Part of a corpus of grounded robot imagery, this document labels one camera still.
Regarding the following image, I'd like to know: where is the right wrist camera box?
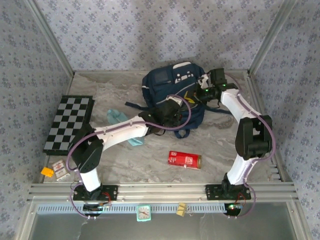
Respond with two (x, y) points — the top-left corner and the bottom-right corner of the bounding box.
(197, 73), (210, 87)

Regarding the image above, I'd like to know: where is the navy blue backpack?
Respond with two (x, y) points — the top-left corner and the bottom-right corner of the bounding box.
(124, 61), (235, 140)

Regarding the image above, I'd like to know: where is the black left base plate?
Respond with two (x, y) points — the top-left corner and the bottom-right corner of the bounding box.
(72, 184), (119, 202)

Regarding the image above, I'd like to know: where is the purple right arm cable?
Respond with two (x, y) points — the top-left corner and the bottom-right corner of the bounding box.
(223, 72), (277, 220)

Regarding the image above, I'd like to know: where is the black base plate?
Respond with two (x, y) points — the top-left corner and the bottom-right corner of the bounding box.
(72, 184), (119, 202)
(205, 184), (252, 201)

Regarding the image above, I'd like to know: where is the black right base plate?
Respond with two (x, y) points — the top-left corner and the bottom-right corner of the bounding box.
(205, 184), (252, 201)

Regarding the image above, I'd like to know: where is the aluminium frame post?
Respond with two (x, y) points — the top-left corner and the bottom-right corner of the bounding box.
(23, 0), (76, 77)
(246, 0), (300, 77)

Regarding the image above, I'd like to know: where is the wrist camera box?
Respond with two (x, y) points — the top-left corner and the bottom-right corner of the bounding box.
(197, 73), (210, 87)
(167, 96), (185, 107)

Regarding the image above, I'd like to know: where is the black grey chessboard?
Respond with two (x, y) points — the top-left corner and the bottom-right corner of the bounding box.
(42, 94), (96, 157)

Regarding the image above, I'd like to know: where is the light blue pencil case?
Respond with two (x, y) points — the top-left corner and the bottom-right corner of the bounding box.
(106, 108), (145, 147)

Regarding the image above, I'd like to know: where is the aluminium mounting rail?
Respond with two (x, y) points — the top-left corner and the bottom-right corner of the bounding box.
(27, 182), (300, 203)

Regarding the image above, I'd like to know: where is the controller board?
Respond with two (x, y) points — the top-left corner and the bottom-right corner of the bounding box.
(83, 202), (112, 217)
(224, 202), (244, 217)

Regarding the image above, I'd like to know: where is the small orange block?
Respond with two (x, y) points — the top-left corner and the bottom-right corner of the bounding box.
(40, 166), (55, 178)

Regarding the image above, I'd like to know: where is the small yellow tag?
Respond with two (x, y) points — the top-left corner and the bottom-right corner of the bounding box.
(176, 202), (188, 217)

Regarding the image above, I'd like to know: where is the red rectangular box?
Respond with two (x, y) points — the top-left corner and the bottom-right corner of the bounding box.
(167, 150), (203, 171)

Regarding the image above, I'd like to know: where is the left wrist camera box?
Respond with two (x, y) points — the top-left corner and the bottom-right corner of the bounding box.
(167, 96), (185, 107)

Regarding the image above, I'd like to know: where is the grey slotted cable duct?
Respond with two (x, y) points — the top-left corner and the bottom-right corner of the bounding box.
(36, 202), (227, 215)

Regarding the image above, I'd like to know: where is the right controller board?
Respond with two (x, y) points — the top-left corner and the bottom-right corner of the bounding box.
(224, 202), (244, 217)

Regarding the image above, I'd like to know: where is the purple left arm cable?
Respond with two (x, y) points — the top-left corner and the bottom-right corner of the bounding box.
(66, 94), (193, 221)

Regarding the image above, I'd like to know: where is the playing card box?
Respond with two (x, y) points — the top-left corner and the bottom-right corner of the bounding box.
(51, 159), (71, 182)

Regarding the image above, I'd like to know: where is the small teal clock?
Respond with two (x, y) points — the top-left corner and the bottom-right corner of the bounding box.
(136, 204), (152, 223)

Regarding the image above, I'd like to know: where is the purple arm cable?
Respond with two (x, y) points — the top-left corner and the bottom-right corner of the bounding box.
(66, 94), (193, 221)
(223, 72), (277, 220)

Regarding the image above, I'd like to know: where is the left controller board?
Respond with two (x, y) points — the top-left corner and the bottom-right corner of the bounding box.
(83, 202), (112, 217)

